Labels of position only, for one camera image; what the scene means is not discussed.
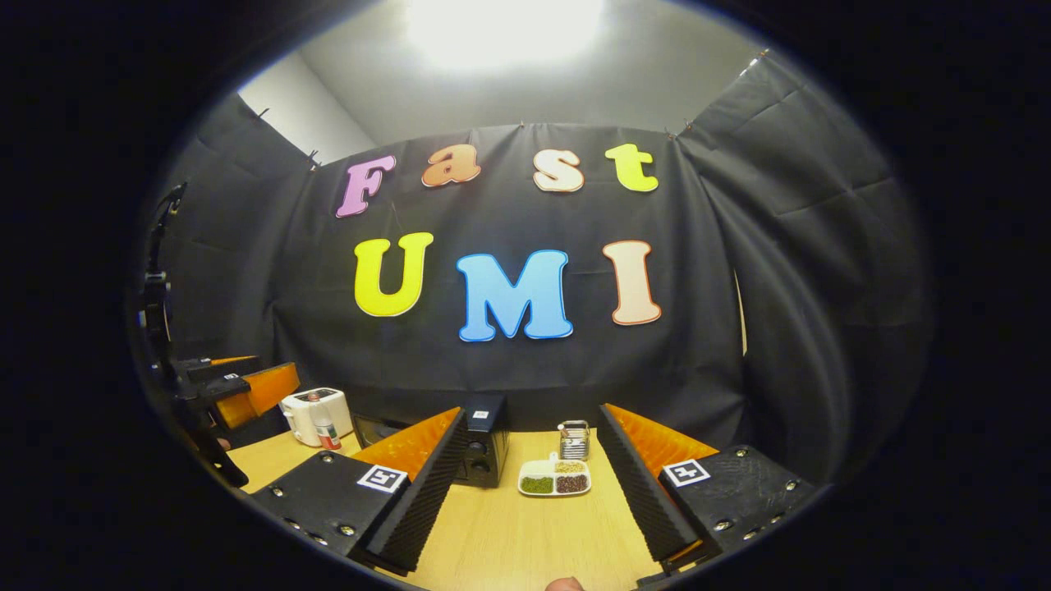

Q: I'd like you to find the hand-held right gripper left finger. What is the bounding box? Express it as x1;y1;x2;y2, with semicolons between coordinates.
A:
250;406;470;575

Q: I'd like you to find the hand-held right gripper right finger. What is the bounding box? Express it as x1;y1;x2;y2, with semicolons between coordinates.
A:
598;402;818;575

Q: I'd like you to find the black electric oven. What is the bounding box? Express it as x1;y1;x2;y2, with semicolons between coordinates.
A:
353;394;510;489

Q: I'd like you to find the white toaster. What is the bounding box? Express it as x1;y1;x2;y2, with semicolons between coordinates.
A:
282;387;354;448

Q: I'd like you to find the white divided plate with beans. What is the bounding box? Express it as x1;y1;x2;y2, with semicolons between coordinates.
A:
517;458;592;497

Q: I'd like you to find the black backdrop cloth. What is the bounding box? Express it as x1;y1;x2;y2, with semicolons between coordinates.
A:
135;49;933;493

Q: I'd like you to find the large ceiling light panel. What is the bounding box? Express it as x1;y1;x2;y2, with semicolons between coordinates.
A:
406;0;608;71

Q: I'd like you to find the wire mesh holder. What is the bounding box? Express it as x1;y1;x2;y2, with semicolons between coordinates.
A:
558;420;590;460

